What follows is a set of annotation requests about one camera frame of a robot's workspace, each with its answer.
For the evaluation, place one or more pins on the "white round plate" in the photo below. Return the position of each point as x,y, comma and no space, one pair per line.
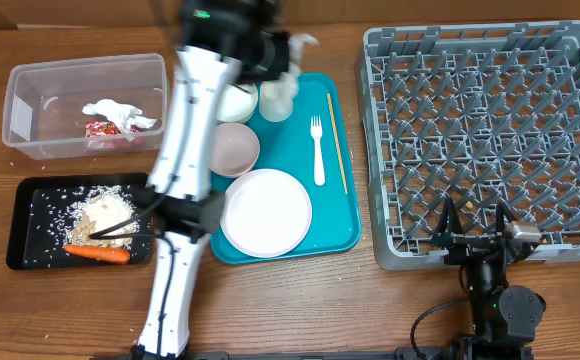
267,214

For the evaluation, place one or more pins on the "white napkin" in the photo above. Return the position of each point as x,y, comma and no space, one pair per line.
296,45
124,116

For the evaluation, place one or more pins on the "white paper cup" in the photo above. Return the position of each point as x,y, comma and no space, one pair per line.
276,107

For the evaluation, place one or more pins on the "wooden chopstick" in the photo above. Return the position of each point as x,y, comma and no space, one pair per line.
337,143

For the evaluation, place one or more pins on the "orange carrot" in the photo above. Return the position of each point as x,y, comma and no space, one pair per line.
111,255

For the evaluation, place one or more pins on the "grey dishwasher rack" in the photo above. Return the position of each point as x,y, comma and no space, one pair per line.
479,113

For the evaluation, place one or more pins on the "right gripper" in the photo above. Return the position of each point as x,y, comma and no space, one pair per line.
447,233

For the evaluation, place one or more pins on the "red snack wrapper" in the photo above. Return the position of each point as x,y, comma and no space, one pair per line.
104,135

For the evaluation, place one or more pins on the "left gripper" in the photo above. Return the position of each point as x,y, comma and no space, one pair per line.
279,62

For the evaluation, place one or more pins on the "rice and peanut pile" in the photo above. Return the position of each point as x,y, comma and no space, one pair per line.
101,208

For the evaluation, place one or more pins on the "clear plastic bin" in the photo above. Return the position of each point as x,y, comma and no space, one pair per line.
42,114

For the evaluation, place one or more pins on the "black plastic tray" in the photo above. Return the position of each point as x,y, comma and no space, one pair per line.
46,211

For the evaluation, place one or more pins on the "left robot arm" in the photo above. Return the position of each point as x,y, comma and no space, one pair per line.
216,44

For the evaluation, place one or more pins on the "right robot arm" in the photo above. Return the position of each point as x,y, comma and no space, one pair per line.
504,316

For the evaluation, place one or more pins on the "white bowl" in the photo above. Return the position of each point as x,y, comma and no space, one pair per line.
238,103
236,150

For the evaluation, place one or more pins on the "teal serving tray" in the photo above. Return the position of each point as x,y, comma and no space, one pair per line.
288,146

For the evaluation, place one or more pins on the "white plastic fork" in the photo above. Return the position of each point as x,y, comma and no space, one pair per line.
316,133

